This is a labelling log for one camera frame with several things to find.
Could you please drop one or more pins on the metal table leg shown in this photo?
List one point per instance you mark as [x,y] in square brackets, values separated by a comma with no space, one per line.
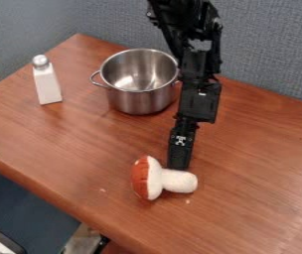
[87,241]

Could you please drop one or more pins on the metal pot with handles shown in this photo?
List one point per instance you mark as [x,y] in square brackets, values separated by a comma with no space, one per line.
[139,79]

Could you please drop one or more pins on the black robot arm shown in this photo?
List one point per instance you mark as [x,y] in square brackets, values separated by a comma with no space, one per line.
[191,27]

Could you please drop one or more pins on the red and white toy mushroom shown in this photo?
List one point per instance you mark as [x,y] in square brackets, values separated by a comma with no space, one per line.
[151,179]

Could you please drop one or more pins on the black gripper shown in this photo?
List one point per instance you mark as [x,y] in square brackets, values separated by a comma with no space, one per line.
[198,107]

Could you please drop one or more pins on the white salt shaker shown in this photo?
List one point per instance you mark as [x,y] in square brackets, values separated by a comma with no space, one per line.
[45,79]

